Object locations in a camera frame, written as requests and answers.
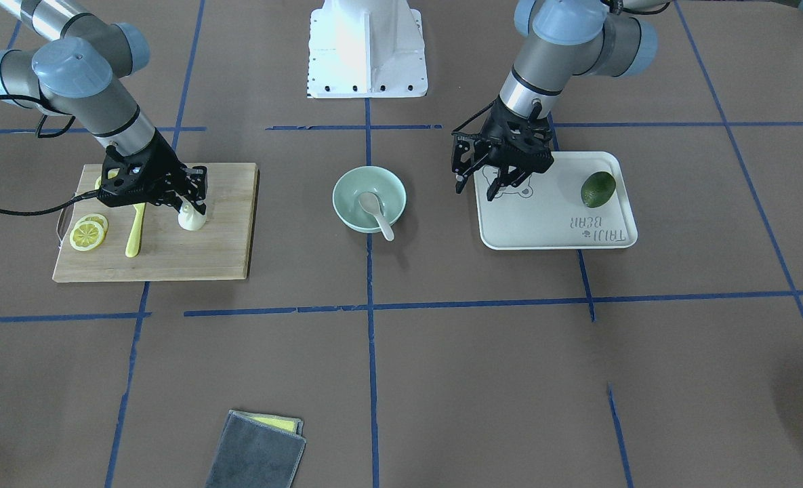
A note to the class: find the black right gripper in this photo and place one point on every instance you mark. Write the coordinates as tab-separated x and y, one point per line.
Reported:
165	165

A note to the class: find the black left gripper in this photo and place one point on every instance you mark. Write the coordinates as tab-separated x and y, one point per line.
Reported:
493	132

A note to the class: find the white ceramic spoon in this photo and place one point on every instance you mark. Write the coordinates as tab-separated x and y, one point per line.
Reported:
372	205

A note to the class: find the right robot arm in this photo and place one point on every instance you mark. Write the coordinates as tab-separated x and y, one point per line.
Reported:
78	73

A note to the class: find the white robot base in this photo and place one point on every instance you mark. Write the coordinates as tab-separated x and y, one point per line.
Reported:
366	49

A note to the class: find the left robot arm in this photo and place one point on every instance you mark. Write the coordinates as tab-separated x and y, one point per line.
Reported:
562	39

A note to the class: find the mint green bowl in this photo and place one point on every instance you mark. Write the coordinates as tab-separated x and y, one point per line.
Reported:
390	190

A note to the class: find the yellow plastic knife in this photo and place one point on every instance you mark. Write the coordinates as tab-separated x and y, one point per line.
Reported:
133	245

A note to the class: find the separate lemon slice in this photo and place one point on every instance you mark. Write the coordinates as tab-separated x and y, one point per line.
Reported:
99	179

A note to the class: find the bamboo cutting board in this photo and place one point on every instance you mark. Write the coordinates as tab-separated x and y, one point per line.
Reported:
220	250

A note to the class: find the lower stacked lemon slice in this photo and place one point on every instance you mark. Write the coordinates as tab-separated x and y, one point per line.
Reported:
97	218

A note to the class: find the white bear tray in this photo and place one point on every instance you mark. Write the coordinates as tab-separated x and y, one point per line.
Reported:
547	211

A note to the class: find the upper lemon slice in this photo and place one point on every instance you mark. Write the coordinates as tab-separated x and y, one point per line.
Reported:
87	235

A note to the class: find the green avocado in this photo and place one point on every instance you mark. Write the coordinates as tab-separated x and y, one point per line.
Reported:
597	189

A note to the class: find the yellow sponge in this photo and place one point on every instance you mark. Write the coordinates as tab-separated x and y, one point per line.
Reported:
291	425

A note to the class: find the grey cloth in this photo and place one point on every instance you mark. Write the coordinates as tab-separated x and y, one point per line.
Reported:
253	454

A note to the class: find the metal board handle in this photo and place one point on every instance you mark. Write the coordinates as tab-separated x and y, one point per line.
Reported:
63	223

